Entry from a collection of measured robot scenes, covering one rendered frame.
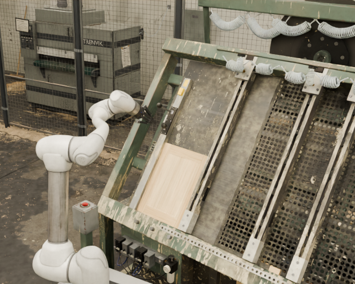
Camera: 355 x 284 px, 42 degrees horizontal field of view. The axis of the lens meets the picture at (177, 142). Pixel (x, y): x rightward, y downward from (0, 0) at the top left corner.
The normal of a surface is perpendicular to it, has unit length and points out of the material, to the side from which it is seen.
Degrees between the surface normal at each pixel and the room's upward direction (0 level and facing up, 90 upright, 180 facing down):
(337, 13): 90
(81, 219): 90
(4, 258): 0
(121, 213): 54
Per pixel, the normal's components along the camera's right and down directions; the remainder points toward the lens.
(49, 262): -0.23, 0.06
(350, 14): -0.62, 0.27
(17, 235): 0.04, -0.93
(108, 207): -0.48, -0.33
